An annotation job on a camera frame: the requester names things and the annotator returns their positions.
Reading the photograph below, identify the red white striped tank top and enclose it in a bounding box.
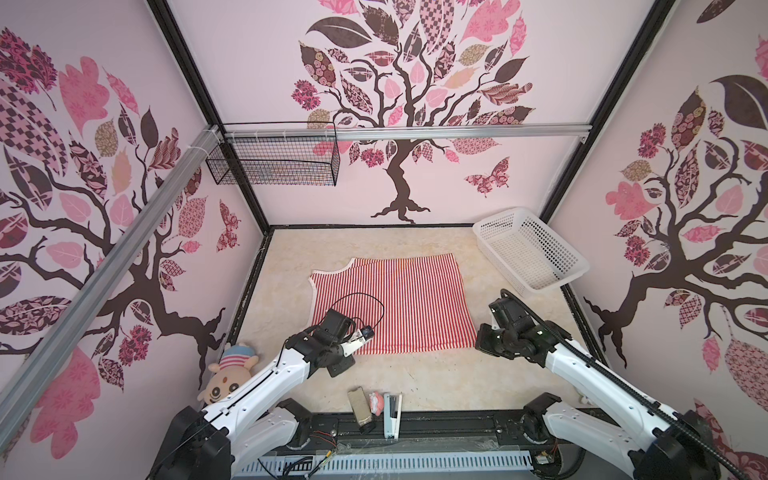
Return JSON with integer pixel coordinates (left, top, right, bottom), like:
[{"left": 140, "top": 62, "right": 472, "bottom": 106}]
[{"left": 309, "top": 253, "right": 476, "bottom": 355}]

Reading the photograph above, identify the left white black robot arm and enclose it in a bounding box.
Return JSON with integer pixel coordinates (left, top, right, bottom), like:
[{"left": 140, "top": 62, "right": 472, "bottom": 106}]
[{"left": 147, "top": 309, "right": 374, "bottom": 479}]

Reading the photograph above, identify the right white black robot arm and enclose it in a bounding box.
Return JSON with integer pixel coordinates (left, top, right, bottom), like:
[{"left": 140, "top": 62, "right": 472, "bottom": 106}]
[{"left": 475, "top": 289, "right": 729, "bottom": 479}]

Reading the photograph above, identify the tan rectangular block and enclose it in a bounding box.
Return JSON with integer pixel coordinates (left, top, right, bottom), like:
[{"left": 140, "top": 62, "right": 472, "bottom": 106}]
[{"left": 347, "top": 387, "right": 373, "bottom": 428}]

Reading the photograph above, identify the small pink toy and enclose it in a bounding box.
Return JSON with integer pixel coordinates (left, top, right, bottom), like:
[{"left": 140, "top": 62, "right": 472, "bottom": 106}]
[{"left": 368, "top": 391, "right": 385, "bottom": 416}]

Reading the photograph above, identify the white plastic mesh basket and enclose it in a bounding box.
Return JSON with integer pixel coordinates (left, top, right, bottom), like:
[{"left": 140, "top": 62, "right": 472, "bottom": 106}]
[{"left": 472, "top": 207, "right": 590, "bottom": 299}]

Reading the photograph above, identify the plush doll head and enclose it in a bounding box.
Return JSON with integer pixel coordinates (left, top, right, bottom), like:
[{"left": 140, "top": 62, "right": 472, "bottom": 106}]
[{"left": 197, "top": 344, "right": 260, "bottom": 405}]

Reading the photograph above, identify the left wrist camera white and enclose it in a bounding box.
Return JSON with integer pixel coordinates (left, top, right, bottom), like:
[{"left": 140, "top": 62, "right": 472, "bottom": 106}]
[{"left": 341, "top": 326, "right": 375, "bottom": 357}]

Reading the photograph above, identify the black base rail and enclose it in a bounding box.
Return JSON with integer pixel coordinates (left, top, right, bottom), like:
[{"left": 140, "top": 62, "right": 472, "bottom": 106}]
[{"left": 179, "top": 407, "right": 655, "bottom": 451}]

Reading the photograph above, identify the white slotted cable duct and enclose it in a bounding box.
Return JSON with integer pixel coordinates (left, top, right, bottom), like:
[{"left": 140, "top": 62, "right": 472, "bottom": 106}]
[{"left": 234, "top": 451, "right": 533, "bottom": 479}]

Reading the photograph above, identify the black wire basket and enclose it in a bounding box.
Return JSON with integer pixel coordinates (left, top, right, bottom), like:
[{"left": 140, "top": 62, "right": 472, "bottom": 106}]
[{"left": 206, "top": 120, "right": 341, "bottom": 187}]

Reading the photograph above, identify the aluminium rail back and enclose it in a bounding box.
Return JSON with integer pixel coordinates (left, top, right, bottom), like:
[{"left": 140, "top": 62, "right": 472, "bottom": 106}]
[{"left": 225, "top": 123, "right": 592, "bottom": 141}]

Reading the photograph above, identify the aluminium rail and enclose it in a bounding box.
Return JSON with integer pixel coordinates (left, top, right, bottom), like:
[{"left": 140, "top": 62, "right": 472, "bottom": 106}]
[
  {"left": 225, "top": 123, "right": 592, "bottom": 141},
  {"left": 1, "top": 125, "right": 220, "bottom": 448}
]

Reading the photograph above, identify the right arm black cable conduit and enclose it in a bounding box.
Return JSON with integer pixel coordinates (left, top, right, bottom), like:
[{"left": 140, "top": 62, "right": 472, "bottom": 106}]
[{"left": 499, "top": 288, "right": 751, "bottom": 480}]

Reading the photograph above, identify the aluminium rail left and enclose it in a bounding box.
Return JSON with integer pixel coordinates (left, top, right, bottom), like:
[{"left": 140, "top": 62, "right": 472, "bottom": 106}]
[{"left": 1, "top": 125, "right": 220, "bottom": 448}]

